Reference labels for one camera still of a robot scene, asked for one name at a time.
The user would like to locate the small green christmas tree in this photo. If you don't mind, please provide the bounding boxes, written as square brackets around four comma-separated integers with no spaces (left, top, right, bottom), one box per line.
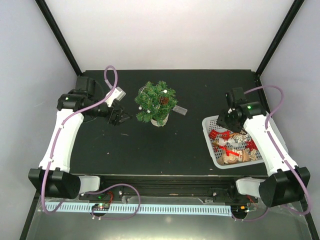
[134,81,178,127]

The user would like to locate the brown pinecone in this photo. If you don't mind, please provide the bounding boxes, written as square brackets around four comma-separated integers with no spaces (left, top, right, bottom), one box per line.
[159,96,170,106]

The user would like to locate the white bulb string lights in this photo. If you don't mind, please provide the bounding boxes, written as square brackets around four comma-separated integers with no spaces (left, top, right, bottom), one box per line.
[135,82,188,119]

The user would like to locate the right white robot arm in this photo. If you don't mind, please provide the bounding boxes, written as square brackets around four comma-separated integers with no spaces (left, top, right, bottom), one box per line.
[217,87,310,208]

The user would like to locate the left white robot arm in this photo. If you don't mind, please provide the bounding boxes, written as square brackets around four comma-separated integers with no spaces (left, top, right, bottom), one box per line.
[28,76,131,200]

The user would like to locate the white perforated plastic basket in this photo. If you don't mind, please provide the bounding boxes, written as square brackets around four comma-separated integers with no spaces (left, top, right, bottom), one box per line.
[201,109,289,170]

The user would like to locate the red star ornament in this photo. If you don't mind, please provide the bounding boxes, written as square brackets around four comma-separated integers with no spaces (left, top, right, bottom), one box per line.
[245,139,258,151]

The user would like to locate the left small circuit board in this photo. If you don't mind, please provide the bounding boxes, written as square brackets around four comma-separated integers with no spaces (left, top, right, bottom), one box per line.
[91,203,110,211]

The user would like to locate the small circuit board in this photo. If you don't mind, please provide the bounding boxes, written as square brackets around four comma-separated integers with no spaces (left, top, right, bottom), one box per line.
[231,204,257,214]
[91,203,110,211]

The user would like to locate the right small circuit board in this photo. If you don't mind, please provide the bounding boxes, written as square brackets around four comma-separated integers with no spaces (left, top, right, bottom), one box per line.
[231,204,257,214]

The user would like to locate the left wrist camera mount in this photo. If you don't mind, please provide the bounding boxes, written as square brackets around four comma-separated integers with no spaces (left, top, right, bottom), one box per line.
[105,86,126,107]

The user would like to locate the white slotted cable duct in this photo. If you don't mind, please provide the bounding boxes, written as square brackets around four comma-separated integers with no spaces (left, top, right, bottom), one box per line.
[57,202,232,217]

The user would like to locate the left black frame post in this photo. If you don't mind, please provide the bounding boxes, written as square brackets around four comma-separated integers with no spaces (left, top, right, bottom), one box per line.
[35,0,83,76]

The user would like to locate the black frame post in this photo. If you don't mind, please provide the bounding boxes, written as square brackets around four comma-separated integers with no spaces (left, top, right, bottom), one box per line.
[35,0,83,76]
[255,0,305,77]

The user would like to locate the right black frame post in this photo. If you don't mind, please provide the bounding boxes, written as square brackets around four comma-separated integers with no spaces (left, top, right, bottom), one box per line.
[255,0,305,77]

